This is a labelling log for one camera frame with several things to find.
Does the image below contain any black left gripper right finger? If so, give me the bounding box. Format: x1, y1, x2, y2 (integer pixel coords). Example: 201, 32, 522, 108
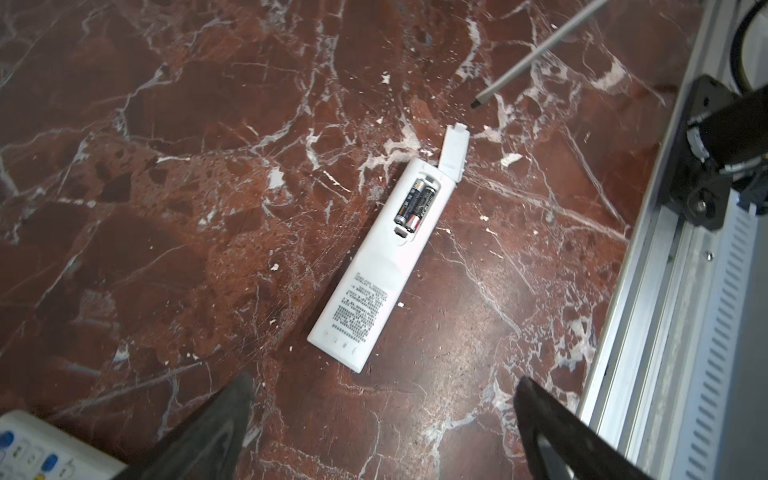
514, 376, 648, 479

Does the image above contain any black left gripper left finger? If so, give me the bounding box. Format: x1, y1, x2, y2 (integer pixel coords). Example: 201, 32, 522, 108
116, 373, 254, 479

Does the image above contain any plain white remote control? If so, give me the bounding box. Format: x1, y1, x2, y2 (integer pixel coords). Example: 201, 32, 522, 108
308, 159, 456, 373

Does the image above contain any white battery cover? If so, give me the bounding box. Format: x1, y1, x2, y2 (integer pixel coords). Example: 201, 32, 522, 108
438, 123, 470, 183

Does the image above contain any orange handled screwdriver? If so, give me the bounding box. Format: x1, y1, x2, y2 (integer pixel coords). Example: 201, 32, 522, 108
470, 0, 608, 109

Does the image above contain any white remote with coloured buttons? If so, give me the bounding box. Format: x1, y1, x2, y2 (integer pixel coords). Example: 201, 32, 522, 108
1, 410, 126, 480

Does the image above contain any lower black AAA battery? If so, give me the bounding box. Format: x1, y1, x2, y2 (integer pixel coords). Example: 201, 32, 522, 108
405, 186, 437, 233

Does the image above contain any black aaa battery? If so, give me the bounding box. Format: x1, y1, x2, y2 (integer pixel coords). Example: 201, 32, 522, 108
394, 178, 426, 226
405, 186, 437, 233

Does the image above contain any upper black AAA battery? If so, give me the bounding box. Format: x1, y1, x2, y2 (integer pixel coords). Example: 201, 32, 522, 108
394, 178, 426, 226

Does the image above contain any aluminium front rail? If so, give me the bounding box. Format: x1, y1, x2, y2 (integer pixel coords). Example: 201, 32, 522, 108
579, 1, 767, 479

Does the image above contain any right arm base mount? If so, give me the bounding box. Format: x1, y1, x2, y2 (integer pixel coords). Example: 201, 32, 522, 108
660, 75, 767, 231

